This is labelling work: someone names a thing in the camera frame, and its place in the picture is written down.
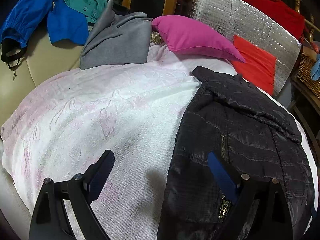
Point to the blue jacket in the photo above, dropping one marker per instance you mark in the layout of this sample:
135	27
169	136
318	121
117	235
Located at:
65	22

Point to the white pink blanket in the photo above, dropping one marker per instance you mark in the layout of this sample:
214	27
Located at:
100	110

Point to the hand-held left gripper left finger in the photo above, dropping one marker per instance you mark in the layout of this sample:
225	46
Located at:
100	177

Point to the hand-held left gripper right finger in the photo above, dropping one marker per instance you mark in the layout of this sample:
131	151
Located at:
222	177

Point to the wicker basket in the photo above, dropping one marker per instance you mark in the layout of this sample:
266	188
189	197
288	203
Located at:
307	75

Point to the silver insulation sheet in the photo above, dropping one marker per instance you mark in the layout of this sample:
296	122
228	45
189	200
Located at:
240	17

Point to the grey garment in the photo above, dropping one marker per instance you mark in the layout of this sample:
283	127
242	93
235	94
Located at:
120	42

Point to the light blue cloth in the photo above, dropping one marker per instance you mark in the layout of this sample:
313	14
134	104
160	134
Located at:
316	67

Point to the red cloth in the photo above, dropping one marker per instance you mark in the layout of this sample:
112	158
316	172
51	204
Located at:
270	7

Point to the magenta pillow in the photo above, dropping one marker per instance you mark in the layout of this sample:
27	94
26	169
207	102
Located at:
192	37

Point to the red cushion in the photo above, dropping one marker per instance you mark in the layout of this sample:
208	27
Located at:
255	65

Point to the beige sofa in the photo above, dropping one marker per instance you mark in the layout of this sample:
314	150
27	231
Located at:
42	62

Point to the black quilted jacket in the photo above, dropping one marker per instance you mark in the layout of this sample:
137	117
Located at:
245	120

